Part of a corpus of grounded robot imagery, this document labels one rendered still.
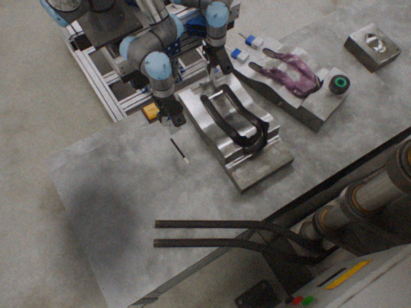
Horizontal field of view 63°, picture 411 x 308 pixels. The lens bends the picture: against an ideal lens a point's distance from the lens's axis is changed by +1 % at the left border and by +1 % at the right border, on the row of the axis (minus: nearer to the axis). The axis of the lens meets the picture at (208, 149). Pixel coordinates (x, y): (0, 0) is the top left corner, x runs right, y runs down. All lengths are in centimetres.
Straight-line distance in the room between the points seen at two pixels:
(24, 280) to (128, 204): 113
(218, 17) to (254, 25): 177
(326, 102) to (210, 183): 59
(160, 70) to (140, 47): 12
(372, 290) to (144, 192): 94
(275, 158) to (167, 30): 64
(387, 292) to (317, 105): 92
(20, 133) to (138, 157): 140
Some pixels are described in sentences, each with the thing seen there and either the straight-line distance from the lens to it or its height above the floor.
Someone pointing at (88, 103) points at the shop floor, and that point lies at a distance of 263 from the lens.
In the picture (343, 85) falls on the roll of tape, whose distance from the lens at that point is 152.
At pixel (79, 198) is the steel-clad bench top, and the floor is 80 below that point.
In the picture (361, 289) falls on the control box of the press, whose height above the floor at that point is 147.
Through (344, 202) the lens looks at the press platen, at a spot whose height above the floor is 128.
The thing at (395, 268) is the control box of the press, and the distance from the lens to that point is 71.
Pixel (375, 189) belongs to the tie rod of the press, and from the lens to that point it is 82.
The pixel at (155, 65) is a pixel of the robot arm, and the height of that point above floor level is 130.
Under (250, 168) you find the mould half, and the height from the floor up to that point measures 86.
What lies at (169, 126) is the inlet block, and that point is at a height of 96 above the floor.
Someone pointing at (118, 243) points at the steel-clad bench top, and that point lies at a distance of 135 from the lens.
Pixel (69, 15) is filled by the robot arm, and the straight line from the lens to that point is 136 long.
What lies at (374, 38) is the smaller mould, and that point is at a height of 86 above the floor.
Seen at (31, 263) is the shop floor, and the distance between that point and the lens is 236.
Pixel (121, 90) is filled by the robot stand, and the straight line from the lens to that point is 236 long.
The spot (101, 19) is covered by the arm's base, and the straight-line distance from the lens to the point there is 149.
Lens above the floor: 210
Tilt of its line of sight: 66 degrees down
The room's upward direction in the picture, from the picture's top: straight up
